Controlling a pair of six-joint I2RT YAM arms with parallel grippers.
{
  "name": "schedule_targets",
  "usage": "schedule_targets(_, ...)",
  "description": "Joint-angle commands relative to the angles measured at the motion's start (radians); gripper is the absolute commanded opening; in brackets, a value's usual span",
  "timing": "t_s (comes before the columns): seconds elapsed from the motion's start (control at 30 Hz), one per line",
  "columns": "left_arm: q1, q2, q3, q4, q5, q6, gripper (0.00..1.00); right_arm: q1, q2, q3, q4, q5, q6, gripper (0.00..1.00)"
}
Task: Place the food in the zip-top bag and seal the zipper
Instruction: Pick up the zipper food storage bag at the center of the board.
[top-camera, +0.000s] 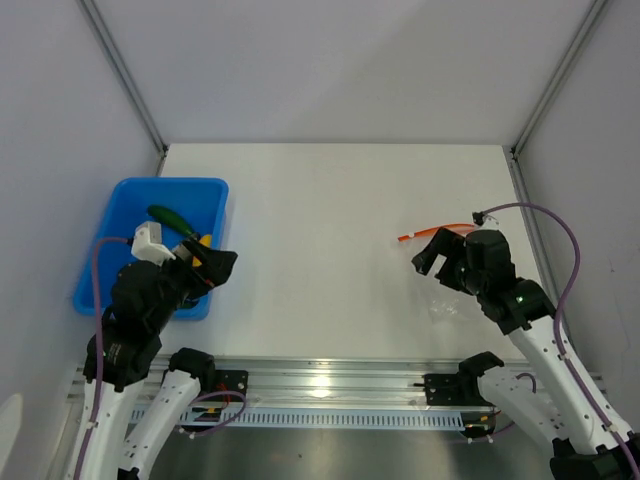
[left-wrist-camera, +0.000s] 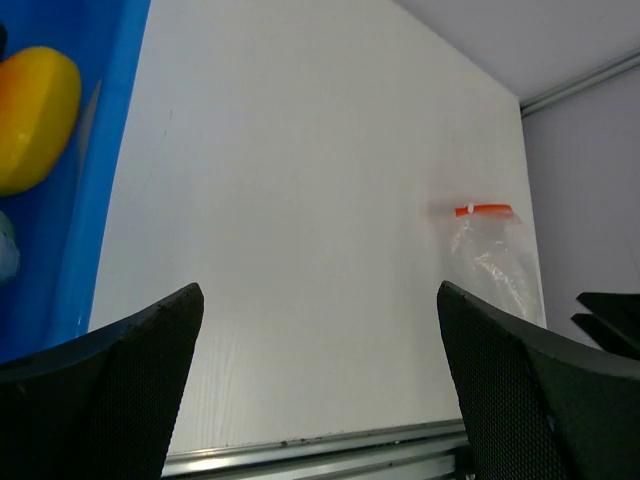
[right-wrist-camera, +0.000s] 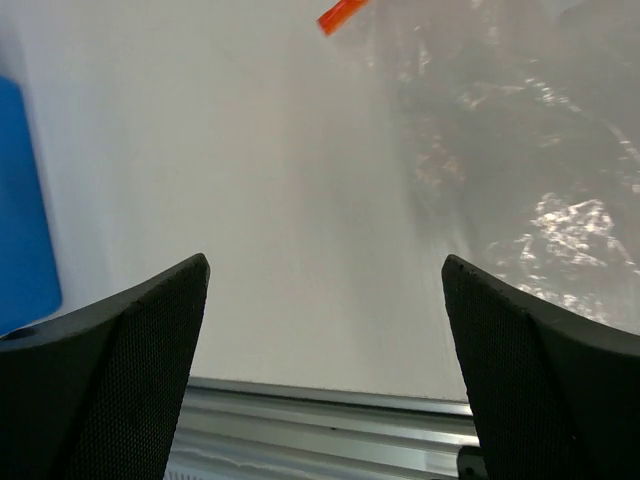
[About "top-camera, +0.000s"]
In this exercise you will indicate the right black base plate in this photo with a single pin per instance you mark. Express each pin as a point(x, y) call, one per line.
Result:
point(449, 390)

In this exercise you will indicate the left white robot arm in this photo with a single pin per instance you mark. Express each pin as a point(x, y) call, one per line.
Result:
point(145, 296)

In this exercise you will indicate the yellow mango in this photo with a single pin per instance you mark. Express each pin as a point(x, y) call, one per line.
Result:
point(204, 243)

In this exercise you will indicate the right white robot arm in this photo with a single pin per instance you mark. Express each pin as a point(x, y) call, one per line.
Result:
point(584, 436)

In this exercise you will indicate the right aluminium frame post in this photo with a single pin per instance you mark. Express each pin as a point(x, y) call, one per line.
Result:
point(571, 54)

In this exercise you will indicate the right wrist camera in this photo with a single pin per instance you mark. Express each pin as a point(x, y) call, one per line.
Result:
point(484, 221)

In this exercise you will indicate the left aluminium frame post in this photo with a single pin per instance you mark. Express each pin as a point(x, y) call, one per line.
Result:
point(121, 71)

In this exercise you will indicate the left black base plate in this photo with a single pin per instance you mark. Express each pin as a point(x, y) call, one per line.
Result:
point(231, 383)

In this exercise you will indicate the aluminium mounting rail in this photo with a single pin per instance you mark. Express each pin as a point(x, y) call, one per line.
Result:
point(335, 384)

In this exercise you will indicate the white slotted cable duct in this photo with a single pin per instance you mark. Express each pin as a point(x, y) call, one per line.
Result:
point(414, 419)

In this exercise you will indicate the blue plastic bin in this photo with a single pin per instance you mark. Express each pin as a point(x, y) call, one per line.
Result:
point(180, 205)

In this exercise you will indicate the aluminium frame post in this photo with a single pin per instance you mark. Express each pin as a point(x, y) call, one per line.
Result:
point(121, 71)
point(571, 54)

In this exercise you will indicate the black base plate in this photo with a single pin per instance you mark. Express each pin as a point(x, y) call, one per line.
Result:
point(449, 390)
point(231, 383)

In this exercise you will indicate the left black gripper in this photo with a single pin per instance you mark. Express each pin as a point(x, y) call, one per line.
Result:
point(215, 270)

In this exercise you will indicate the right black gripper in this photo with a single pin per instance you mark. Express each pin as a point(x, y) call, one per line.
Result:
point(450, 245)

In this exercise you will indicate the green cucumber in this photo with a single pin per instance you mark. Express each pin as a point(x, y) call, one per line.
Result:
point(169, 218)

